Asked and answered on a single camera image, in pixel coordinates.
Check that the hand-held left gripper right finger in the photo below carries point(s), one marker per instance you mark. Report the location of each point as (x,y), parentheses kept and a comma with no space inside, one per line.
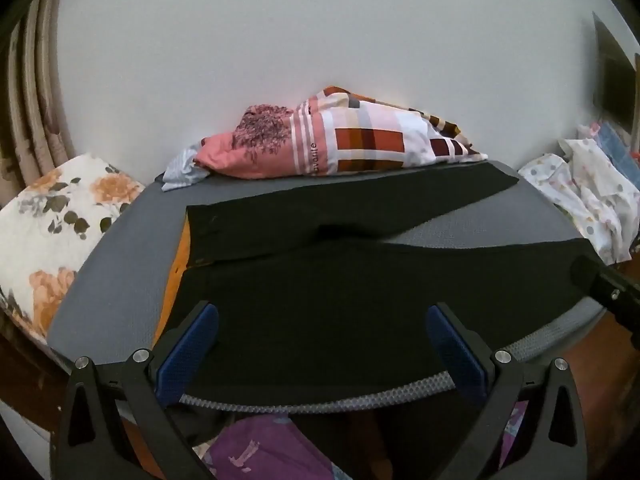
(452,347)

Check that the grey mesh mat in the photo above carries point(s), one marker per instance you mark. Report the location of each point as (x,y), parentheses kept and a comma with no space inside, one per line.
(120,240)

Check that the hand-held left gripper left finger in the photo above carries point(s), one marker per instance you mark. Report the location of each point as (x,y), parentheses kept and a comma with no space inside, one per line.
(192,345)

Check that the patchwork printed pillow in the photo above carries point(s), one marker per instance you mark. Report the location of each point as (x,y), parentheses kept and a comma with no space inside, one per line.
(350,145)

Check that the pale blue crumpled cloth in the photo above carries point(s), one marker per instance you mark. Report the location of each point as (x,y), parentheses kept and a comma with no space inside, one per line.
(182,170)

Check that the orange board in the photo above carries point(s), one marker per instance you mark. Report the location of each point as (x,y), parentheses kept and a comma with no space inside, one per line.
(175,270)

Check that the beige patterned curtain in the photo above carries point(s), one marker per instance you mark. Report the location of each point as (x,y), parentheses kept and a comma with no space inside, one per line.
(30,90)

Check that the white dotted cloth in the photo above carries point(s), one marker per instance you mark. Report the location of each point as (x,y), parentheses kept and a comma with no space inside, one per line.
(585,195)

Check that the purple printed clothing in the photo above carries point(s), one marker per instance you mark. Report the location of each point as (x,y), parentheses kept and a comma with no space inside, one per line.
(265,452)

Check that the floral printed pillow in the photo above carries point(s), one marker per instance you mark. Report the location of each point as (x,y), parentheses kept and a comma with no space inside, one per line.
(55,230)

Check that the dark framed mirror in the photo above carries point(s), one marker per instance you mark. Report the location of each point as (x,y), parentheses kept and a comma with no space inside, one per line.
(612,80)

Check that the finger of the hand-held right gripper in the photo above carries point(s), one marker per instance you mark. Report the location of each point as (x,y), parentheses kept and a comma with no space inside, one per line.
(607,287)

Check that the black pants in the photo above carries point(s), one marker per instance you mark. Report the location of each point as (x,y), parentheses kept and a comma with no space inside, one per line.
(320,290)

